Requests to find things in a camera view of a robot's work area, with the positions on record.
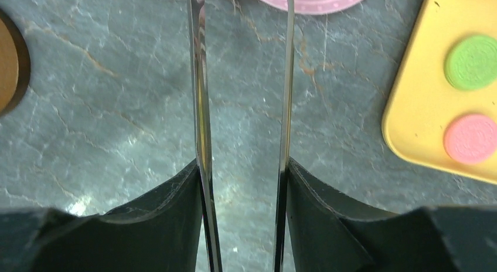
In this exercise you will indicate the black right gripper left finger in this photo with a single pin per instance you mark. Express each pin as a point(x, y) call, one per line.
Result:
point(157, 231)

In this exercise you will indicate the yellow serving tray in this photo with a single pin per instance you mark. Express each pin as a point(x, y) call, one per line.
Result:
point(422, 104)

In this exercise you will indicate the metal serving tongs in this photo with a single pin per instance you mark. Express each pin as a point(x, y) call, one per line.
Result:
point(203, 144)

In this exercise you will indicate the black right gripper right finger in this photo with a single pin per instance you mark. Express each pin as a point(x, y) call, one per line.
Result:
point(331, 231)

